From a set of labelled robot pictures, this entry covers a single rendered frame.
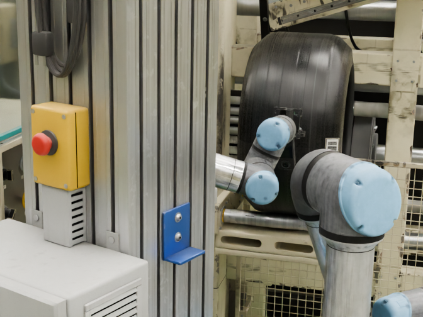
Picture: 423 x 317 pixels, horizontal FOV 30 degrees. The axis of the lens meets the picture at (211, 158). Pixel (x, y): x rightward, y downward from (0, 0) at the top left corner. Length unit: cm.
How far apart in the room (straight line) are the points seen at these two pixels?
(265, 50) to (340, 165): 102
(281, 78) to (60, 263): 117
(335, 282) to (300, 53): 104
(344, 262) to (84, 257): 45
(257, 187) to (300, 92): 55
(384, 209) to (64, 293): 56
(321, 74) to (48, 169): 114
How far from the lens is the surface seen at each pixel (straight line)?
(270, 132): 187
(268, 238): 245
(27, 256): 132
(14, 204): 206
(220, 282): 270
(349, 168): 137
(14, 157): 204
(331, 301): 145
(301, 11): 279
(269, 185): 177
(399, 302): 156
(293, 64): 230
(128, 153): 126
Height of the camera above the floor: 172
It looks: 15 degrees down
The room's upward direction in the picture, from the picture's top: 1 degrees clockwise
